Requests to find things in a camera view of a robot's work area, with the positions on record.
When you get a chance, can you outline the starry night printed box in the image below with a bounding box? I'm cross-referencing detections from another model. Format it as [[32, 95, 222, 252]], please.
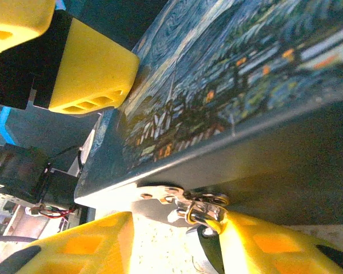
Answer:
[[74, 0, 343, 226]]

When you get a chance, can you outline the black cable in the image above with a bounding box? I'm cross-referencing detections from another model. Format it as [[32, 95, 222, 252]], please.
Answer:
[[0, 234, 37, 244]]

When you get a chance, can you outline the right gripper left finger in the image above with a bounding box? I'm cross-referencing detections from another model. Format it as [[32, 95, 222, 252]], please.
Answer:
[[0, 211, 135, 274]]

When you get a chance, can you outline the red wire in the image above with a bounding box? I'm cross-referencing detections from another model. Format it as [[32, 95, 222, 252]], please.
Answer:
[[25, 204, 78, 220]]

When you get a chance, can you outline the blue table edge strip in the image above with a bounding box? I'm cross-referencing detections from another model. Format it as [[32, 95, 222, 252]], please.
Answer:
[[0, 107, 18, 145]]

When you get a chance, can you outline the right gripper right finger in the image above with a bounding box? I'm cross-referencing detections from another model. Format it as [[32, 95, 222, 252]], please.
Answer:
[[219, 211, 343, 274]]

